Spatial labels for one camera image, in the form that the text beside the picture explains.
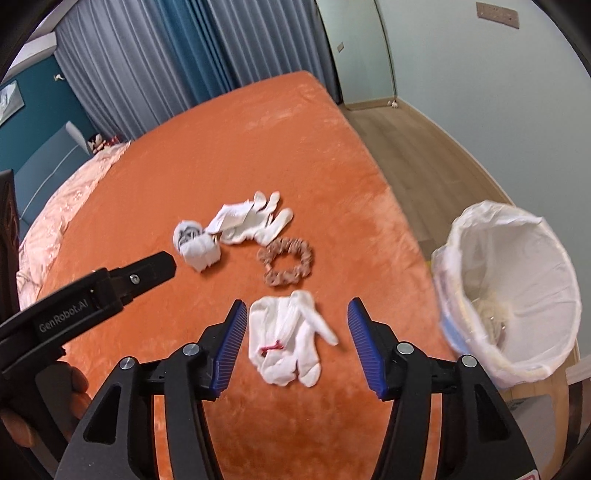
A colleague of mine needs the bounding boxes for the white cotton glove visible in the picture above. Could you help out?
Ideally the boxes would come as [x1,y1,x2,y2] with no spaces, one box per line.
[204,191,294,246]
[249,290,339,388]

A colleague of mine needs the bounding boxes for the white lined trash bin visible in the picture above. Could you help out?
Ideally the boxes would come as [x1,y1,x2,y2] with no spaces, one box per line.
[431,200,582,389]

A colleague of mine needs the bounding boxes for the person left hand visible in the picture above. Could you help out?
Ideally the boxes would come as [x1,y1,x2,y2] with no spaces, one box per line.
[1,349,79,479]

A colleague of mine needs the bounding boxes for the pink floral duvet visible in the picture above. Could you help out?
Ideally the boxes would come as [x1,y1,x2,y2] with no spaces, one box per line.
[16,141,131,310]

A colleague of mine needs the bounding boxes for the grey floor mat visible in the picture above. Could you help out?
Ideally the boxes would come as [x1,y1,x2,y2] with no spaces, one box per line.
[507,395,556,479]

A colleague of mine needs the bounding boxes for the blue padded headboard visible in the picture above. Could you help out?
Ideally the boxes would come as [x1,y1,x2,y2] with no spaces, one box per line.
[15,121,91,241]

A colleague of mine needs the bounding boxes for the plush toy by headboard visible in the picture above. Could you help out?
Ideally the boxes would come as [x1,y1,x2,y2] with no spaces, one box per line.
[87,133,120,155]

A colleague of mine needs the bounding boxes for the rolled white grey sock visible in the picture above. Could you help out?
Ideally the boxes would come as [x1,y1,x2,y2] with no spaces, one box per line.
[172,220,221,273]

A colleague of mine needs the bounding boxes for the brown satin scrunchie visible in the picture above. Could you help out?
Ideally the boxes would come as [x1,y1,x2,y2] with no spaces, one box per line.
[256,237,315,288]

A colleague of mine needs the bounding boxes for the white air conditioner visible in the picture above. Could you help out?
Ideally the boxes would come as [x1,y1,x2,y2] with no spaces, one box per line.
[2,32,57,83]

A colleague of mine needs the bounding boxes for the grey blue curtains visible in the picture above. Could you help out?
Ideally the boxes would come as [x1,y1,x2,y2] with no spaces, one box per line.
[55,0,342,140]

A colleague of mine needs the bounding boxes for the orange bed blanket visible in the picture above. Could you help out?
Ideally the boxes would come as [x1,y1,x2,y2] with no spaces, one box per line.
[42,73,451,479]

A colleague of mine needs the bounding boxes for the standing floor mirror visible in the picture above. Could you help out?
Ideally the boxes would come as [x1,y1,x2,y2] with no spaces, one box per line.
[317,0,396,110]

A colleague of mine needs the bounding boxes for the framed wall picture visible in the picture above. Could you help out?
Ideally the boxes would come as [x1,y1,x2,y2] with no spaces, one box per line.
[0,80,24,125]

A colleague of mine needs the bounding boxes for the brown wall switch panel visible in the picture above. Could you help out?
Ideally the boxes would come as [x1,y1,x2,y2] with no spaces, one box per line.
[476,1,520,29]

